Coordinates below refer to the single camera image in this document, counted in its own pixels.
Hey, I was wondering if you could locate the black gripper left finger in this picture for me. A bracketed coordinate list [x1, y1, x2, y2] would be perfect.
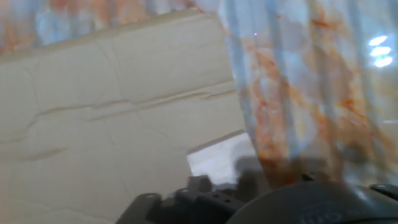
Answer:
[115, 175, 246, 224]

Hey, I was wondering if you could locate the brown cardboard sheet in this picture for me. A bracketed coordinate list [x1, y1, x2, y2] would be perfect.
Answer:
[0, 7, 249, 224]

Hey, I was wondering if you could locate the marble patterned glossy mat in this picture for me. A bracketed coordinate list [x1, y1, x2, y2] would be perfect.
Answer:
[0, 0, 398, 191]

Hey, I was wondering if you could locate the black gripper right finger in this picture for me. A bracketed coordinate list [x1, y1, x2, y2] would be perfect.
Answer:
[369, 183, 398, 202]

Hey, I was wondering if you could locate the wooden cube block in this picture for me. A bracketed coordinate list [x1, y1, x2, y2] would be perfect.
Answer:
[185, 132, 271, 190]

